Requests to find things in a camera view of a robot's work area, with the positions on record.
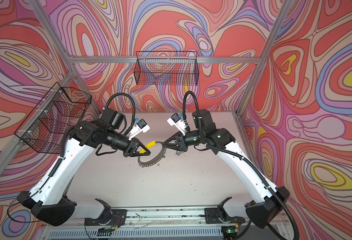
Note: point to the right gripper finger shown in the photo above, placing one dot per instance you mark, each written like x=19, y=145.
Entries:
x=170, y=146
x=171, y=141

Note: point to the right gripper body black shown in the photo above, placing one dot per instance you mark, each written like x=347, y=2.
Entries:
x=182, y=138

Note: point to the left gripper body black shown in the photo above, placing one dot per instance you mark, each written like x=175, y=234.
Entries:
x=130, y=148

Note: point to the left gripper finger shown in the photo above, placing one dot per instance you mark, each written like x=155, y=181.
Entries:
x=140, y=146
x=141, y=153

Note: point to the metal keyring disc yellow handle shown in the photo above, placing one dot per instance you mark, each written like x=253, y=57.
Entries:
x=158, y=152

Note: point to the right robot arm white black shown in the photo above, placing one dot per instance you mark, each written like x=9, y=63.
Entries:
x=196, y=127

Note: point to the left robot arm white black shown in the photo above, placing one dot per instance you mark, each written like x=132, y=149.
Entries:
x=48, y=201

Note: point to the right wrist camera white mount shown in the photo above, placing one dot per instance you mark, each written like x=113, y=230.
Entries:
x=177, y=121

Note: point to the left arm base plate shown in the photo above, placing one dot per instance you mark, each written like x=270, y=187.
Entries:
x=113, y=217

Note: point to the black wire basket back wall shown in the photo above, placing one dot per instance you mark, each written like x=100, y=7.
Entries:
x=166, y=68

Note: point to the black wire basket wall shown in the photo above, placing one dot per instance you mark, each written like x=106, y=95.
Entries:
x=166, y=68
x=59, y=109

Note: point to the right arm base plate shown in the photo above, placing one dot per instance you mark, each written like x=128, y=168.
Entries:
x=219, y=216

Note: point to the black wire basket left wall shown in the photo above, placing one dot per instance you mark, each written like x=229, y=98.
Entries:
x=59, y=109

